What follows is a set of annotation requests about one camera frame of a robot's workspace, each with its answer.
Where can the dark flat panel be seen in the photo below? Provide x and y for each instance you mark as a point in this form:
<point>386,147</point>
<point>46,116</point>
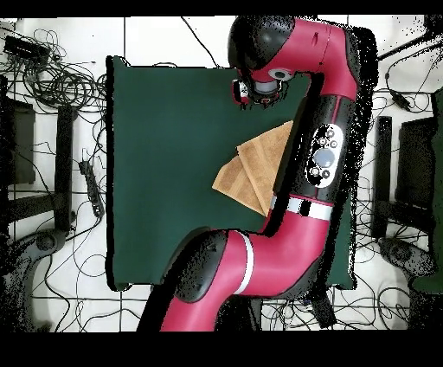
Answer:
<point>20,145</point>
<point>415,162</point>

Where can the tan terry towel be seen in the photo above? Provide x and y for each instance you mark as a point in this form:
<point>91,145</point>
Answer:
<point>256,169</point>

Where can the black rod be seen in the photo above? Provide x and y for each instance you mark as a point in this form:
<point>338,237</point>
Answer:
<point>405,46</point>

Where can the black power strip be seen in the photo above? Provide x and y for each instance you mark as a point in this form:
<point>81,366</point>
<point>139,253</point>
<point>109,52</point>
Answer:
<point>91,187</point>

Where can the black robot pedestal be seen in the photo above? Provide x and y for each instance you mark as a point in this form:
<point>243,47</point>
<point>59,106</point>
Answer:
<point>242,315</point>

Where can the black adapter box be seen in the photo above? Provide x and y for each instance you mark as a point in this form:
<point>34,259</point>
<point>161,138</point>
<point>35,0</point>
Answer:
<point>24,48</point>

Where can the dark curved stand base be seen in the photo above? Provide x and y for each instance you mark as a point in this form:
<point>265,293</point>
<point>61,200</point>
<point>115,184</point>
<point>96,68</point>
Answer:
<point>45,240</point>
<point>401,254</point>

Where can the black rectangular box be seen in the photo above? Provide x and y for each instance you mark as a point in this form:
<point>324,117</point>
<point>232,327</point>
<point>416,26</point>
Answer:
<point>323,311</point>

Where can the dark green table cloth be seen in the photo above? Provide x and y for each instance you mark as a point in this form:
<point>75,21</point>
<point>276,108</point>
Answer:
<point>166,173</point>

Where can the black upright post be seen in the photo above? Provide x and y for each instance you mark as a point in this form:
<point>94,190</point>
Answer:
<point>382,155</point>
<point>64,166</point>

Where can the black horizontal beam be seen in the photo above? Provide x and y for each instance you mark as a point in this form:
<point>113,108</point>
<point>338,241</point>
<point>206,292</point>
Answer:
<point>31,207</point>
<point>405,214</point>

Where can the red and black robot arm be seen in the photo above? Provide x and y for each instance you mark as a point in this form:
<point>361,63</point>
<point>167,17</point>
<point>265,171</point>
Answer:
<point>287,249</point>

